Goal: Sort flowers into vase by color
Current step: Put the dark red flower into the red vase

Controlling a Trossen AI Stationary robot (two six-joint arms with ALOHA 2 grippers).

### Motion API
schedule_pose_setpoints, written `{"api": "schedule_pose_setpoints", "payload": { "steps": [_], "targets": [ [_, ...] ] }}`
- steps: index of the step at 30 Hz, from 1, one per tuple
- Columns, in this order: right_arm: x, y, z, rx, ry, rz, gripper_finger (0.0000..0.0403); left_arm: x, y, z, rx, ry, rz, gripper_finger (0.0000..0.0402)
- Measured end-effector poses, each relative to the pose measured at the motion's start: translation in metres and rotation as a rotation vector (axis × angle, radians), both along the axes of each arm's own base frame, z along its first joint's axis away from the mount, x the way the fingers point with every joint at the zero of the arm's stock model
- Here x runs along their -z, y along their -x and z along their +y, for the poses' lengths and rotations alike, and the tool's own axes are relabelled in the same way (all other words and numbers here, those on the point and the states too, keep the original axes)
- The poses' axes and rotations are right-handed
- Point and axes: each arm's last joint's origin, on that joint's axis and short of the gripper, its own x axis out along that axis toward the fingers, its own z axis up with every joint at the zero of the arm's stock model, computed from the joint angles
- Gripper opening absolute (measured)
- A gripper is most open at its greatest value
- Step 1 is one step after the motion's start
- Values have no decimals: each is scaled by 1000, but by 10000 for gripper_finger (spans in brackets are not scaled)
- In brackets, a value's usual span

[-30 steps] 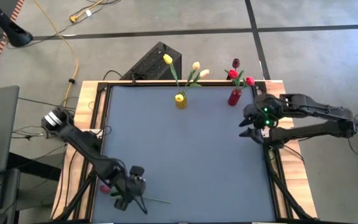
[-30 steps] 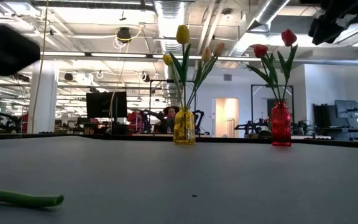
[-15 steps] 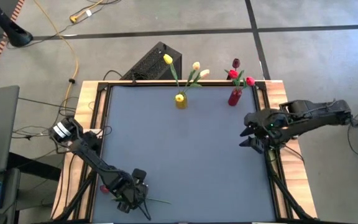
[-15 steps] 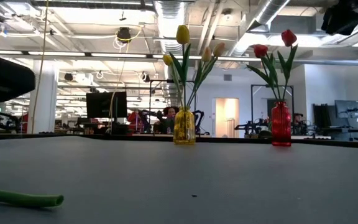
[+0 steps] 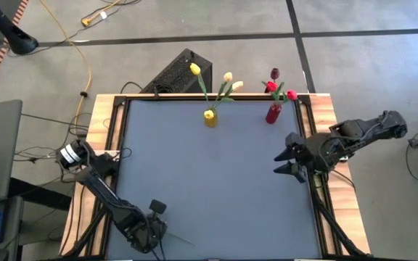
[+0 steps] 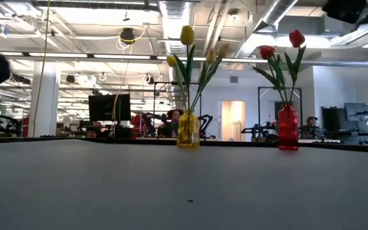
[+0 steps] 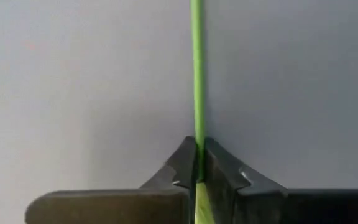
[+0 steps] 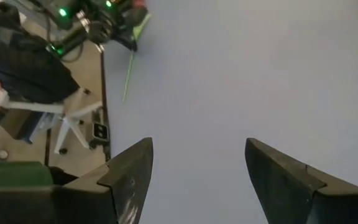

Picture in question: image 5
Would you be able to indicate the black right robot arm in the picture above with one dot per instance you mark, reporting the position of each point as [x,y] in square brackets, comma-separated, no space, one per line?
[361,134]

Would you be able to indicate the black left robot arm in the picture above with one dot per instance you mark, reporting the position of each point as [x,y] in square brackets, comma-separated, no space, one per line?
[96,181]

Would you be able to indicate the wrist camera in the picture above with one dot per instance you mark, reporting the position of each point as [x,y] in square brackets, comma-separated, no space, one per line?
[299,175]
[157,206]

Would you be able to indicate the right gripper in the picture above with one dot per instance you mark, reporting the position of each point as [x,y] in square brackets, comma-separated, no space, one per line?
[314,154]

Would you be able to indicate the red glass vase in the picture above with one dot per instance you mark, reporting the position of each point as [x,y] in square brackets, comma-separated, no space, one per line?
[273,115]

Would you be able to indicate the black perforated computer case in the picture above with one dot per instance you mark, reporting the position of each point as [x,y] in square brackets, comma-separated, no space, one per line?
[183,72]

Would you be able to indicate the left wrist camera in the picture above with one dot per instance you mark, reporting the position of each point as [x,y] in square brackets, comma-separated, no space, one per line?
[157,206]

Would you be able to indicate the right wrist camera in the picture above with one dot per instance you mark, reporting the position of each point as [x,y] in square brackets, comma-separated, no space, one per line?
[299,175]

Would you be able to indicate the black metal table frame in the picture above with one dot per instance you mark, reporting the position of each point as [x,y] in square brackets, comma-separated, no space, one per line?
[252,97]

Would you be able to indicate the yellow glass vase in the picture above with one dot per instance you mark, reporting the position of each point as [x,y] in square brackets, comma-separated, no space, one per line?
[212,123]

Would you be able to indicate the cream artificial tulip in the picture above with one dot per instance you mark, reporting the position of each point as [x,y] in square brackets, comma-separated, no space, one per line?
[228,77]
[237,85]

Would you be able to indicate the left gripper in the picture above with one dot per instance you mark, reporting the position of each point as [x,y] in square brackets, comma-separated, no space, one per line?
[145,232]

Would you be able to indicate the black stand pole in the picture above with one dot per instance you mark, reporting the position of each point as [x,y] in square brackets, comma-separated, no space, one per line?
[16,38]

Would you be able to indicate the grey table mat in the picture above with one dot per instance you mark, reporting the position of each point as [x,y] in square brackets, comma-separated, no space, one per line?
[212,188]

